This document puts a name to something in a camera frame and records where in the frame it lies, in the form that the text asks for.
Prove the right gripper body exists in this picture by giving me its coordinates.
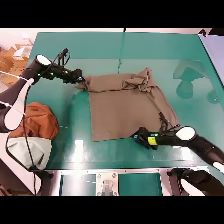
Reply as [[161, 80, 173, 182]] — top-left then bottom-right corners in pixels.
[[130, 126, 160, 151]]

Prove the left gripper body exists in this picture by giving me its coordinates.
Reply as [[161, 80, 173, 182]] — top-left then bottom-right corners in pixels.
[[64, 68, 85, 85]]

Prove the brown T-shirt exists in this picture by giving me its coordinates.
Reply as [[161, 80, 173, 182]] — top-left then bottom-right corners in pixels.
[[76, 67, 181, 142]]

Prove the orange garment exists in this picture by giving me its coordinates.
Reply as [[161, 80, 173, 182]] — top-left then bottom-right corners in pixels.
[[9, 101, 60, 141]]

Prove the pale grey garment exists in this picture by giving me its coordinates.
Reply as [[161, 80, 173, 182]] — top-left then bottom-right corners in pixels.
[[6, 135, 54, 171]]

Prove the silver frame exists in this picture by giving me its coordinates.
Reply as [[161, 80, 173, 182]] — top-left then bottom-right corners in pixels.
[[32, 167, 224, 197]]

